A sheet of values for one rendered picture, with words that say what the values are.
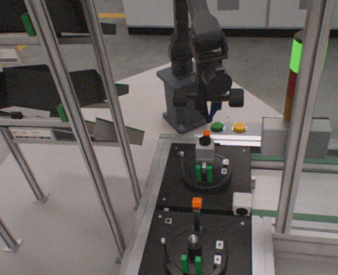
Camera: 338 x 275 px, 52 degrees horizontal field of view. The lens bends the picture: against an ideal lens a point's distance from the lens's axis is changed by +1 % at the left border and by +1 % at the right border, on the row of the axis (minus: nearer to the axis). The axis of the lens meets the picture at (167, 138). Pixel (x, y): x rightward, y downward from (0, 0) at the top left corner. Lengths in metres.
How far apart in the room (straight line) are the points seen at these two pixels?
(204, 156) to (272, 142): 0.23
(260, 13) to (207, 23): 3.05
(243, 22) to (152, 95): 2.54
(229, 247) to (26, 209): 0.65
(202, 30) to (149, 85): 0.79
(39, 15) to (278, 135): 0.46
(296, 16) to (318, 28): 3.33
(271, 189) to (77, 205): 0.58
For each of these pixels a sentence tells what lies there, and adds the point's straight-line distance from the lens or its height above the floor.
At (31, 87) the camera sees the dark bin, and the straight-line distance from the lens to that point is 0.72.
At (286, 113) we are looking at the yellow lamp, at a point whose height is 1.27.
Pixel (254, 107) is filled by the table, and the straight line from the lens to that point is 1.40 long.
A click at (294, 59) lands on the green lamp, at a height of 1.38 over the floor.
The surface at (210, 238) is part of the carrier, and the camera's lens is 0.81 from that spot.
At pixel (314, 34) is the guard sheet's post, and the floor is 1.44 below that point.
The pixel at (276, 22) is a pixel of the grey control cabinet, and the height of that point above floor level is 0.18.
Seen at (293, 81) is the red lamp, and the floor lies 1.34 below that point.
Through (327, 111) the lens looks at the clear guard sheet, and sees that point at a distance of 0.64.
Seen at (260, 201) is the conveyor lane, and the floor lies 0.92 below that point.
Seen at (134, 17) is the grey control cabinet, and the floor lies 0.23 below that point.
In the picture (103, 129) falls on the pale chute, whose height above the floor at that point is 1.18.
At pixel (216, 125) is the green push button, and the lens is 1.12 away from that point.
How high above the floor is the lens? 1.66
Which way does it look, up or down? 40 degrees down
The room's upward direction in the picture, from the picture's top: 8 degrees counter-clockwise
